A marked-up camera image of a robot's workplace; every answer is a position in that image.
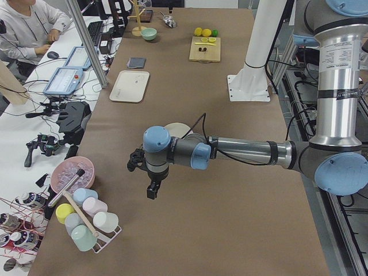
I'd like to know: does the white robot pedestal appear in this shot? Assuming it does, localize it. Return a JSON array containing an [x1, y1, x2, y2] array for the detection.
[[228, 0, 287, 102]]

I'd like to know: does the black stand device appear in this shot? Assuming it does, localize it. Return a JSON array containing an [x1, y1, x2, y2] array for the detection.
[[56, 101, 91, 145]]

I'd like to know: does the cream round plate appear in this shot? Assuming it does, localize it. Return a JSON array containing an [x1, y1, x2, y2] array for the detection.
[[164, 122, 193, 139]]

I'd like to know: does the yellow plastic knife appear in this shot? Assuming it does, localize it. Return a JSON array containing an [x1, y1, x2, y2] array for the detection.
[[194, 42, 216, 46]]

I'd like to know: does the black tipped metal muddler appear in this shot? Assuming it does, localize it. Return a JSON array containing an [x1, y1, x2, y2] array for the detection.
[[47, 168, 85, 208]]

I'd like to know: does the black keyboard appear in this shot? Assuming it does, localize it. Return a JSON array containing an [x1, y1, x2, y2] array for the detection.
[[87, 21, 104, 46]]

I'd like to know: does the pink plastic cup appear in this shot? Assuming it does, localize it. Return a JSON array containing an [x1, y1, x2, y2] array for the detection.
[[82, 197, 108, 217]]

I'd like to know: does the wooden cutting board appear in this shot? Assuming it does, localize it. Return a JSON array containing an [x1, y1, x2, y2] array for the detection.
[[189, 36, 221, 63]]

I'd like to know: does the white wire cup rack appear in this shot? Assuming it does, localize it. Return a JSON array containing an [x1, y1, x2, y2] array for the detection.
[[87, 225, 122, 254]]

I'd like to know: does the grey plastic cup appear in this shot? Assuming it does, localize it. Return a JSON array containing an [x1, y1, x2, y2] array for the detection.
[[64, 213, 84, 236]]

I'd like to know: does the grey folded cloth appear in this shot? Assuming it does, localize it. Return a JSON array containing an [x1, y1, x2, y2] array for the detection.
[[126, 57, 146, 69]]

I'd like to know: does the far blue teach pendant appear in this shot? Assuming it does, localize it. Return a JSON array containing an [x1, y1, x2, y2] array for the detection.
[[64, 46, 91, 70]]

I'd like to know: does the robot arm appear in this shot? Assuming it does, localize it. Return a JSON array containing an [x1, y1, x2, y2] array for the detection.
[[293, 16, 319, 47], [139, 1, 367, 199]]

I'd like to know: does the metal scoop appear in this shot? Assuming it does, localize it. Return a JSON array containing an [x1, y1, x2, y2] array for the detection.
[[160, 11, 177, 28]]

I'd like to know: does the near blue teach pendant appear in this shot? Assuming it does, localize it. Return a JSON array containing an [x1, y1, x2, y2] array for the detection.
[[43, 67, 83, 96]]

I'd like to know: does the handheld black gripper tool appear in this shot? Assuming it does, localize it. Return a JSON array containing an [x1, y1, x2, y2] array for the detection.
[[24, 134, 61, 167]]

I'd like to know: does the wooden cup tree stand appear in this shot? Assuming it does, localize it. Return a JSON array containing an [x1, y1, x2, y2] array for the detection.
[[128, 0, 147, 37]]

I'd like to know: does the dark framed tray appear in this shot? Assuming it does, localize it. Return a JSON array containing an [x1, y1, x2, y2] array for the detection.
[[140, 10, 153, 23]]

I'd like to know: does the mint plastic cup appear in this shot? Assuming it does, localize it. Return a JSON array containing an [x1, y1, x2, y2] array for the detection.
[[71, 225, 97, 252]]

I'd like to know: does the whole yellow lemon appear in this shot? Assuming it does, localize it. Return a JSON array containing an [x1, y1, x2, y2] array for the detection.
[[201, 29, 212, 37], [194, 28, 202, 37]]

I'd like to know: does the aluminium frame post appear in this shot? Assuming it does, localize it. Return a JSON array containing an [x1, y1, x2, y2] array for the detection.
[[66, 0, 108, 89]]

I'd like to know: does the cream rectangular tray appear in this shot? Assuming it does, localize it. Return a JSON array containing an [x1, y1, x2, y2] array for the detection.
[[109, 70, 150, 103]]

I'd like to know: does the mint green bowl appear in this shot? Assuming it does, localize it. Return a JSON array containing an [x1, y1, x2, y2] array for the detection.
[[141, 28, 158, 41]]

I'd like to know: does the yellow plastic cup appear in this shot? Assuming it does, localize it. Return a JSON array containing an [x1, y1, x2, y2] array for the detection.
[[56, 203, 75, 224]]

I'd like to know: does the blue teach pendant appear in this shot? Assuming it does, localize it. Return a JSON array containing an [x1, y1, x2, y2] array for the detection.
[[64, 46, 91, 70], [43, 67, 83, 96]]

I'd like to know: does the pink bowl with ice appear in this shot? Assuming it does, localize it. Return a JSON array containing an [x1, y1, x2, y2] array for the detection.
[[51, 156, 95, 194]]

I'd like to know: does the white plastic cup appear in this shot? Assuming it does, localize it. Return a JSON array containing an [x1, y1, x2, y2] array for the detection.
[[93, 212, 118, 233]]

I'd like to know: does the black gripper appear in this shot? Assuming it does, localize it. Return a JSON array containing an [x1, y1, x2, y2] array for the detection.
[[147, 166, 168, 199]]

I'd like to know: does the computer mouse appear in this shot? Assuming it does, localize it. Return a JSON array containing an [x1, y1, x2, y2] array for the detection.
[[47, 51, 59, 59]]

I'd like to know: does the seated person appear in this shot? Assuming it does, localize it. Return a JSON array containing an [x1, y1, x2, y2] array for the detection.
[[1, 1, 71, 77]]

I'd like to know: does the blue plastic cup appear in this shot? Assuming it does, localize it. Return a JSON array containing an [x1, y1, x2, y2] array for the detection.
[[73, 188, 98, 205]]

